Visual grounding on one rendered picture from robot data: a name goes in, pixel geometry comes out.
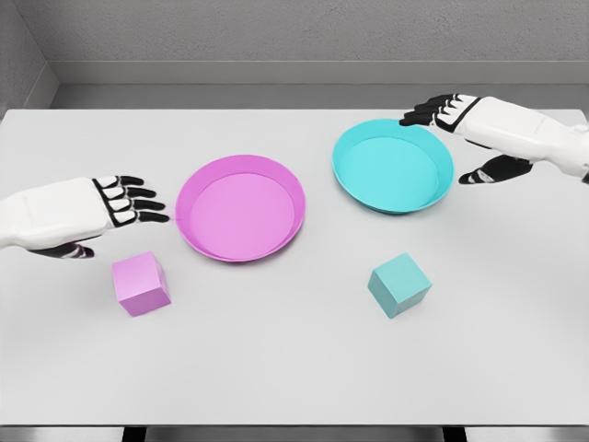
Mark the cyan cube block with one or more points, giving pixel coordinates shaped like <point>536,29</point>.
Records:
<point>399,284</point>

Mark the cyan plate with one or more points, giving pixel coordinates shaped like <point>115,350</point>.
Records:
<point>392,166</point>

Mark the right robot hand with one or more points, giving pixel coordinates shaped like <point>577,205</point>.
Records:
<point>501,124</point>

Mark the pink plate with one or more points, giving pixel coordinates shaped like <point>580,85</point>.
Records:
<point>241,209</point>

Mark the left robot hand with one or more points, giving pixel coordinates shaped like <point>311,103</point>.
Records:
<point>60,212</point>

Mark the pink cube block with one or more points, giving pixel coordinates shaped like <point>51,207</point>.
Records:
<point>140,284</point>

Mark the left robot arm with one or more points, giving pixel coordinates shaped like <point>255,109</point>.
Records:
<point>6,223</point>

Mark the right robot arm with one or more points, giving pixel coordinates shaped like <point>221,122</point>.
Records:
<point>577,147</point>

